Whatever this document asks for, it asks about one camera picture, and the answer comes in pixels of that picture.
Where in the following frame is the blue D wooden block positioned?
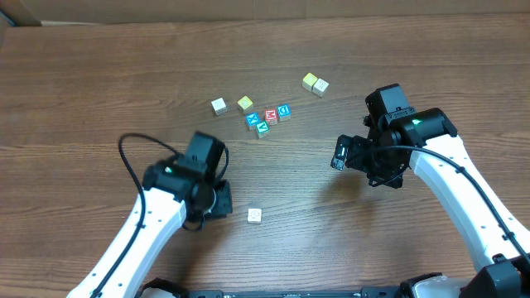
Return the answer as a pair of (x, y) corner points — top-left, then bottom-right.
(277, 104), (292, 122)

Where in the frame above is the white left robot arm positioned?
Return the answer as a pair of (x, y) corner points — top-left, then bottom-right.
(68, 161), (232, 298)

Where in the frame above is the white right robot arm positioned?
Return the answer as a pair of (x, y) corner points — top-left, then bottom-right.
(330, 108), (529, 297)

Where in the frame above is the white picture wooden block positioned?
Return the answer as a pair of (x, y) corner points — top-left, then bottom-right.
(211, 98), (228, 116)

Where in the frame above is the yellow top wooden block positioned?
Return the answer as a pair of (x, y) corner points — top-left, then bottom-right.
(301, 72), (318, 92)

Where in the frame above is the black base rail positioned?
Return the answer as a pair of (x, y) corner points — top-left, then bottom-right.
(134, 278), (400, 298)

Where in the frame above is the yellow ring wooden block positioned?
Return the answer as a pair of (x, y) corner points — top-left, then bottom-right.
(312, 78), (329, 98)

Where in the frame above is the green V wooden block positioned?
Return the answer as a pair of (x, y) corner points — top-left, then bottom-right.
(255, 121), (270, 138)

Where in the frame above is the red M wooden block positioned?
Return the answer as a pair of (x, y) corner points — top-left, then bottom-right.
(264, 109), (278, 126)

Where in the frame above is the plain cream wooden block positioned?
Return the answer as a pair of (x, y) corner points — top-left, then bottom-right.
(248, 209), (262, 224)

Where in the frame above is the blue X wooden block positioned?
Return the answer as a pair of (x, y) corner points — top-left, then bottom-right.
(245, 112), (261, 130)

